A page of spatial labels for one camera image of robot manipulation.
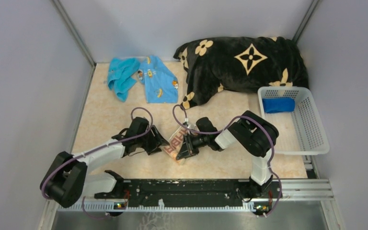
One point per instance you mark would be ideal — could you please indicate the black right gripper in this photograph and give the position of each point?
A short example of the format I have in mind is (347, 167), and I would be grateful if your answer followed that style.
(188, 149)

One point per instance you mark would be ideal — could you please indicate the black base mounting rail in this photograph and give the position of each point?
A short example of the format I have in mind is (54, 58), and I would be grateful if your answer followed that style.
(194, 195)

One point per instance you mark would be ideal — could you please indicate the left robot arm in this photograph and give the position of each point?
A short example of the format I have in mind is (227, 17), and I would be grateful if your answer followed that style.
(70, 177)

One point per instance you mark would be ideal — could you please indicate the grey orange printed cloth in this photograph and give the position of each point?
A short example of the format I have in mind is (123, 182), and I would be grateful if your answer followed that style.
(175, 143)

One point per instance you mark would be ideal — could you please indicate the light blue printed towel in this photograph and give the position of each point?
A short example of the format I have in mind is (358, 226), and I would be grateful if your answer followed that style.
(160, 84)

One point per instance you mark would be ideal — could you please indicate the white plastic basket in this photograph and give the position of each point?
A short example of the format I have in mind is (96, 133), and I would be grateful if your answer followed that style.
(301, 131)

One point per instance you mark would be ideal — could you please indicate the dark blue towel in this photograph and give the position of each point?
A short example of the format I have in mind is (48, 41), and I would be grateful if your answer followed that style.
(278, 105)

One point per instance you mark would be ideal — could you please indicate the teal small cloth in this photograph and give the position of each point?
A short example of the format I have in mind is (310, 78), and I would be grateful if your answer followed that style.
(119, 78)

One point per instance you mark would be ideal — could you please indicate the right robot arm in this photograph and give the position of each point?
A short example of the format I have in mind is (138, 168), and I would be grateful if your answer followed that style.
(256, 135)

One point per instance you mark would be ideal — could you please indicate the black floral plush blanket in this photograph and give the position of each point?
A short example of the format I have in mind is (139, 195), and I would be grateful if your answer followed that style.
(239, 64)

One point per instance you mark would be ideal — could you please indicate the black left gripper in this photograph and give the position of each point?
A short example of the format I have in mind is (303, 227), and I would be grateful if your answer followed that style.
(157, 140)

